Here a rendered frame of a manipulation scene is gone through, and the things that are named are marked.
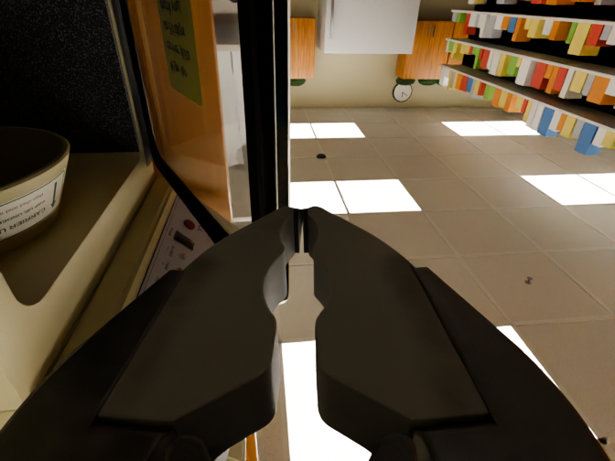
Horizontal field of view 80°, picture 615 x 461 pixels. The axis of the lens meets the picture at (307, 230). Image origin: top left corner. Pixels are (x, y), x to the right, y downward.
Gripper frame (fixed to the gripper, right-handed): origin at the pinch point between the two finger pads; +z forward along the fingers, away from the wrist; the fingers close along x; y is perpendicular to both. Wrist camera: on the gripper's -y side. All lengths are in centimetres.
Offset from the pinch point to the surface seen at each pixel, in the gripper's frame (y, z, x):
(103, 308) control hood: 13.1, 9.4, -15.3
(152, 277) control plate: 14.1, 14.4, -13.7
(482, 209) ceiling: 139, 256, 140
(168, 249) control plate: 14.5, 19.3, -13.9
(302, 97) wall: 113, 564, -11
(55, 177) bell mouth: 4.6, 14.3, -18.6
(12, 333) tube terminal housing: 8.8, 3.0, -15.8
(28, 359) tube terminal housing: 11.0, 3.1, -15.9
